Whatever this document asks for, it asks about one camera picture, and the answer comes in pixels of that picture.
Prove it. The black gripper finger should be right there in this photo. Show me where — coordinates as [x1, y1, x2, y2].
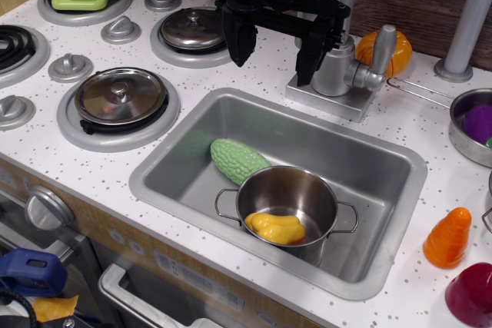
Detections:
[221, 5, 257, 67]
[295, 16, 341, 87]

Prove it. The silver toy faucet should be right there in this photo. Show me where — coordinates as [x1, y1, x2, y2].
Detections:
[285, 0, 397, 123]

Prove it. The orange toy pumpkin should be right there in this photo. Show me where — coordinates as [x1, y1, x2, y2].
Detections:
[355, 31, 413, 78]

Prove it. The steel lid rear burner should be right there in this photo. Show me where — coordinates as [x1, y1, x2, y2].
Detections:
[160, 8, 225, 51]

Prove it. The steel lid burner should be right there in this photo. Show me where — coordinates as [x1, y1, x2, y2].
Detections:
[160, 8, 225, 51]
[75, 67, 168, 126]

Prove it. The grey stove knob rear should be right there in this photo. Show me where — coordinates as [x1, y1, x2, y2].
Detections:
[145, 0, 181, 12]

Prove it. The grey stove knob middle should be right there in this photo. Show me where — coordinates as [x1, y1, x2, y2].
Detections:
[101, 15, 141, 45]

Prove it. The green toy bitter gourd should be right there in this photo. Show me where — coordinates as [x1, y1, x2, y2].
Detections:
[210, 138, 271, 186]

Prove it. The steel lid front burner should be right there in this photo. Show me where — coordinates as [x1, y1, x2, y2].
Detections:
[75, 67, 168, 126]

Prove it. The grey vertical pole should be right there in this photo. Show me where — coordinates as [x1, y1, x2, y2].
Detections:
[434, 0, 491, 83]

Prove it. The green plastic tray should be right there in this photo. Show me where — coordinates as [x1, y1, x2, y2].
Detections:
[52, 0, 108, 12]

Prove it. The grey stove knob centre-left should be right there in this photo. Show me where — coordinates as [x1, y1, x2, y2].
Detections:
[48, 53, 94, 83]

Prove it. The purple toy eggplant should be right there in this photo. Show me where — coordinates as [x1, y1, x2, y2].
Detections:
[463, 104, 491, 145]

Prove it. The yellow toy bell pepper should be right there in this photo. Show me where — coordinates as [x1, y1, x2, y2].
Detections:
[244, 213, 306, 245]

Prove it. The black coil left burner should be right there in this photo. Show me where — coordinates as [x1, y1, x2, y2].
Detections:
[1, 25, 50, 88]

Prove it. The grey stove knob front-left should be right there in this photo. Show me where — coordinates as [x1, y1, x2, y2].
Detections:
[1, 95, 36, 131]

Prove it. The orange toy carrot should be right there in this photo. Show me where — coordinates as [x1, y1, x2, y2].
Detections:
[423, 207, 472, 269]

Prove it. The grey oven dial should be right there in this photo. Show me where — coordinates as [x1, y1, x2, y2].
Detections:
[24, 186, 75, 231]

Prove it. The dark red toy cup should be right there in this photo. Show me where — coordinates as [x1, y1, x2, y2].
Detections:
[445, 262, 491, 327]

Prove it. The yellow cloth piece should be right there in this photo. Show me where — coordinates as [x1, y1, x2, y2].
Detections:
[32, 295, 79, 323]

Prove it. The grey rear burner ring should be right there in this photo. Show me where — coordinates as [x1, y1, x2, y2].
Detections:
[149, 6, 239, 70]

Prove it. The grey burner ring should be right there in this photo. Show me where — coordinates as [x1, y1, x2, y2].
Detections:
[149, 6, 239, 70]
[37, 0, 134, 28]
[56, 71, 181, 154]

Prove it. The grey front burner ring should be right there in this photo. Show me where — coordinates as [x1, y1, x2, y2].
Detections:
[56, 71, 181, 154]

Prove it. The grey far burner ring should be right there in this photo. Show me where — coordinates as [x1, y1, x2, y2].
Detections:
[37, 0, 134, 28]

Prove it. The steel pot with handles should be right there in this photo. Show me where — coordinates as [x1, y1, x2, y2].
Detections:
[214, 166, 359, 267]

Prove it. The steel saucepan long handle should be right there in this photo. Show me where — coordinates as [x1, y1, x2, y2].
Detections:
[387, 77, 491, 167]

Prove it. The silver oven door handle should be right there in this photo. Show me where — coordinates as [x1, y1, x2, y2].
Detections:
[98, 263, 216, 328]

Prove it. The black cable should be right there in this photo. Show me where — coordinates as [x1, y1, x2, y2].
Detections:
[0, 287, 39, 325]

